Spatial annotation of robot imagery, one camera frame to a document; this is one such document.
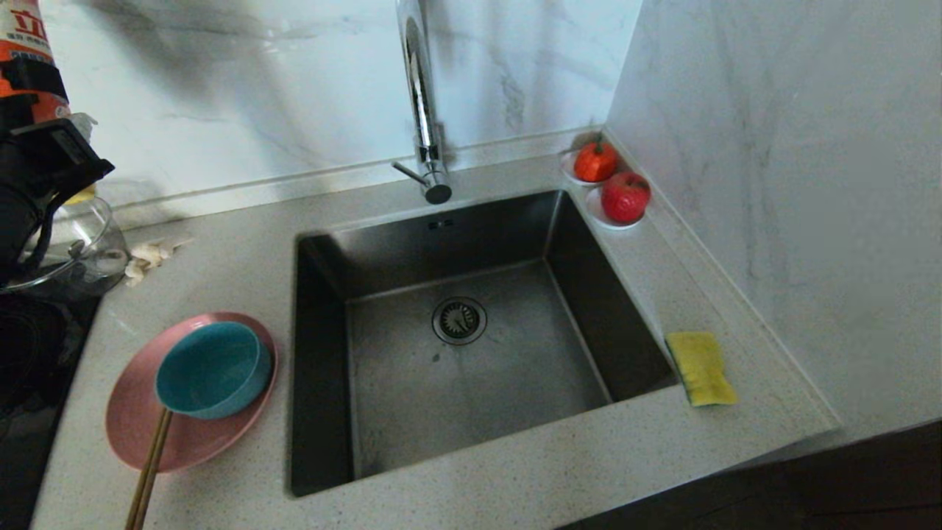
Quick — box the wooden chopstick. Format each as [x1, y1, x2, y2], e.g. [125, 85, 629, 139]
[131, 409, 175, 530]
[124, 407, 169, 530]

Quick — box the red apple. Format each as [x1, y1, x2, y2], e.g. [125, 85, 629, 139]
[601, 172, 652, 224]

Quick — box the chrome faucet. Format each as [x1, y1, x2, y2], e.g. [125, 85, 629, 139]
[390, 0, 453, 205]

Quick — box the metal sink drain strainer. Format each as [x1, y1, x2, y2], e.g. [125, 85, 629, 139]
[431, 296, 488, 345]

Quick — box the orange detergent bottle yellow cap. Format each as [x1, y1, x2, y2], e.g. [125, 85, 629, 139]
[0, 0, 96, 205]

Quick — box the black induction cooktop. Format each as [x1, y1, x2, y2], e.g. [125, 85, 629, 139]
[0, 294, 100, 530]

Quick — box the small white dish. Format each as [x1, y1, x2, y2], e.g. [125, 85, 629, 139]
[561, 149, 619, 186]
[587, 188, 648, 230]

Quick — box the teal blue bowl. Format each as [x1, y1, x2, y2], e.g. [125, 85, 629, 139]
[155, 322, 272, 420]

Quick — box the pink round plate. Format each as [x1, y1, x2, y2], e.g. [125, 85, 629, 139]
[105, 311, 279, 473]

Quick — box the stainless steel sink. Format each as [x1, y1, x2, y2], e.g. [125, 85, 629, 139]
[289, 189, 678, 498]

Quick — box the clear glass pot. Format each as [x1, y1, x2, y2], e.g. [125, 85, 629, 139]
[0, 197, 132, 295]

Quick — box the garlic bulb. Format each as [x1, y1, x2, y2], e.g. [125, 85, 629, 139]
[125, 237, 194, 288]

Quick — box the red tomato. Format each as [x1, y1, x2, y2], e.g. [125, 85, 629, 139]
[574, 136, 619, 183]

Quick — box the yellow sponge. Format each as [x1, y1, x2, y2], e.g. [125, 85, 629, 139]
[666, 331, 738, 407]

